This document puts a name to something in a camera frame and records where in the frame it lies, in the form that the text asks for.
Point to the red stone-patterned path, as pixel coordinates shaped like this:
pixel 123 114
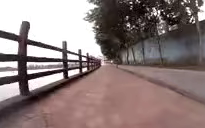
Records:
pixel 103 100

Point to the row of trees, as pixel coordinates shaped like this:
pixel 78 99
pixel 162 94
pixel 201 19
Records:
pixel 136 23

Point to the low stone kerb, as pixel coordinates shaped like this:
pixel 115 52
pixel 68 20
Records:
pixel 26 98

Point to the grey asphalt road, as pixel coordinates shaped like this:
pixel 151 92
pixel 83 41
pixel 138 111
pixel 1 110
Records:
pixel 186 81

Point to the grey river water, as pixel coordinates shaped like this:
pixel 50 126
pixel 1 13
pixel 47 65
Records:
pixel 3 90

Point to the long grey wall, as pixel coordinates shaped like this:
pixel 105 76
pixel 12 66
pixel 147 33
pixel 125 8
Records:
pixel 176 46

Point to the brown wooden rail fence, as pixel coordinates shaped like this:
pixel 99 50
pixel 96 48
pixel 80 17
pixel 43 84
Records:
pixel 23 60

